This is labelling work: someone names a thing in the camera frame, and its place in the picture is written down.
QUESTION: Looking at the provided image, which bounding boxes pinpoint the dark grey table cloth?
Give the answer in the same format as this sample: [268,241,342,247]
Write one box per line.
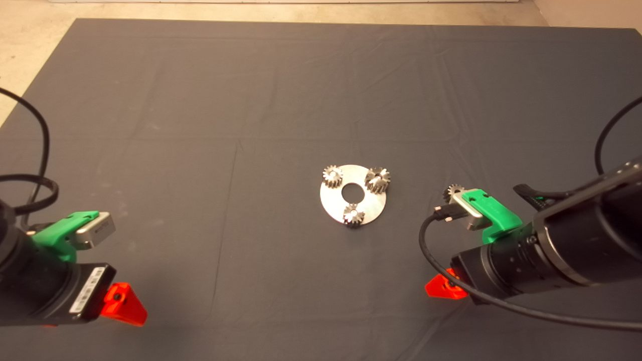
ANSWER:
[0,19,642,361]

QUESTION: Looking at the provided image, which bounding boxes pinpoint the larger steel gear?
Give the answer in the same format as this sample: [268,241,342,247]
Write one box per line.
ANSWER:
[365,167,391,194]

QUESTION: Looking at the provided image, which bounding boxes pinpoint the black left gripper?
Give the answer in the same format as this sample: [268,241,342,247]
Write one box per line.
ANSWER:
[35,263,148,327]

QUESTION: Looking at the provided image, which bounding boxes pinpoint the silver camera box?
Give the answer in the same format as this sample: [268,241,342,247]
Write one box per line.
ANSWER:
[68,212,116,250]
[448,192,483,231]

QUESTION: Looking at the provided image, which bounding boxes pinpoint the round metal plate with hole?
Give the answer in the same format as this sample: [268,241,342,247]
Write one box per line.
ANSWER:
[319,164,387,226]

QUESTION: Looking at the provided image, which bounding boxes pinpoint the black camera cable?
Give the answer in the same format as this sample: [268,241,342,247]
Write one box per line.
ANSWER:
[419,95,642,332]
[0,88,51,231]

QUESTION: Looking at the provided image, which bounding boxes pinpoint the thick black cable loom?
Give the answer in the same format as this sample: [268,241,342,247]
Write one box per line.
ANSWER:
[0,174,60,217]

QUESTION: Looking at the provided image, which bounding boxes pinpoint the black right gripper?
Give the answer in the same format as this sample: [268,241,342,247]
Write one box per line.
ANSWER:
[425,236,540,305]

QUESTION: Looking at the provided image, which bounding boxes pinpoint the small dark steel gear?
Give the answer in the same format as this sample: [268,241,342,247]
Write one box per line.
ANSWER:
[443,184,467,204]

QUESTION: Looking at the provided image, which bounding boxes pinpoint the green left camera mount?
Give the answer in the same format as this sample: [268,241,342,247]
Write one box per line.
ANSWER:
[31,211,100,264]

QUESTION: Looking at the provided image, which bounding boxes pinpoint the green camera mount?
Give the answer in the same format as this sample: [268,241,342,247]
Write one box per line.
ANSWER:
[460,189,523,245]
[31,211,100,264]

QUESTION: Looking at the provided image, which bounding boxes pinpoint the silver left camera box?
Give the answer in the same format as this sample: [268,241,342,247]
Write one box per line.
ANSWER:
[68,212,116,250]

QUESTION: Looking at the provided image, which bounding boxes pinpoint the silver right camera box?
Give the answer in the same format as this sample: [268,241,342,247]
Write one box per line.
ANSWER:
[448,192,483,231]

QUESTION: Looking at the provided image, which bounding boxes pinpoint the green right camera mount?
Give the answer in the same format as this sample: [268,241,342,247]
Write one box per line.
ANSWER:
[460,189,523,245]

